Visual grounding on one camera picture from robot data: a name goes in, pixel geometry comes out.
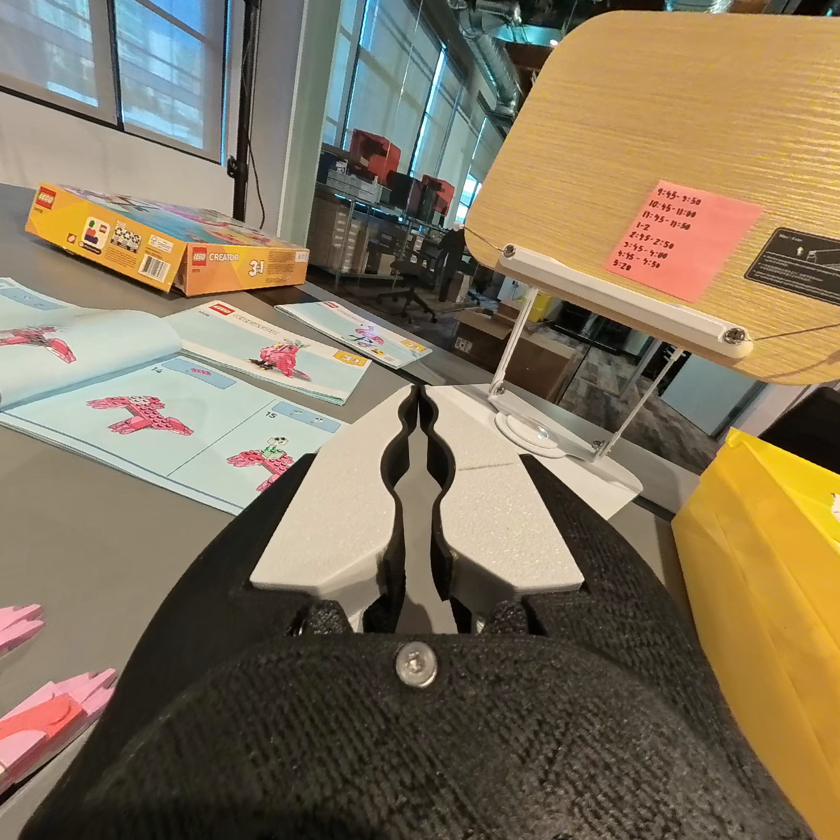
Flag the grey desk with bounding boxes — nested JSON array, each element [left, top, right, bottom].
[[0, 184, 697, 840]]

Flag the large instruction booklet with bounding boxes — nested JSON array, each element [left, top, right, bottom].
[[0, 277, 349, 516]]

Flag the black office chair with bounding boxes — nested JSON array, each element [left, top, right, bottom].
[[377, 243, 442, 324]]

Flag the small pink brick assembly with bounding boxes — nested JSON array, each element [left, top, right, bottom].
[[0, 604, 47, 657]]

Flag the metal ventilation duct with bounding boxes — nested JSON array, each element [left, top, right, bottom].
[[456, 0, 536, 122]]

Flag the red storage box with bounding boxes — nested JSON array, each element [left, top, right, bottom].
[[348, 129, 402, 177], [420, 174, 456, 217]]

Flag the brown cardboard box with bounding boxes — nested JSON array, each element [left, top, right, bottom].
[[453, 307, 580, 403]]

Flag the yellow toy brick box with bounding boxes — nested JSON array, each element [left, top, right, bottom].
[[25, 182, 311, 298]]

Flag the black framed window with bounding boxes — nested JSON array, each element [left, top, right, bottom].
[[0, 0, 232, 165]]

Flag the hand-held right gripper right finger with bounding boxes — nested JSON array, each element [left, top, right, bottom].
[[419, 385, 585, 631]]

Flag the black label sticker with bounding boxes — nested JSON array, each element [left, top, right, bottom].
[[744, 227, 840, 299]]

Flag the metal storage shelf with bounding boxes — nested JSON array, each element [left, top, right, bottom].
[[314, 147, 395, 290]]

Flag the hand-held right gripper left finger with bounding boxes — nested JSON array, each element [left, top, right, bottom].
[[249, 385, 422, 631]]

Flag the pink sticky note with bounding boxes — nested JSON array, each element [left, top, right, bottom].
[[604, 180, 764, 304]]

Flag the black stand pole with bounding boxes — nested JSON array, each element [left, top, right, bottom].
[[226, 0, 265, 224]]

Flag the instruction booklet pink animal cover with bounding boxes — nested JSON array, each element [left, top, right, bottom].
[[164, 300, 372, 406]]

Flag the large pink brick assembly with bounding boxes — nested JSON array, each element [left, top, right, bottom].
[[0, 668, 119, 795]]

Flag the instruction booklet flamingo cover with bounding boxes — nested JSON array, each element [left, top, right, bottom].
[[274, 301, 434, 370]]

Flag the yellow plastic bin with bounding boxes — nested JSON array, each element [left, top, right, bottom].
[[671, 428, 840, 840]]

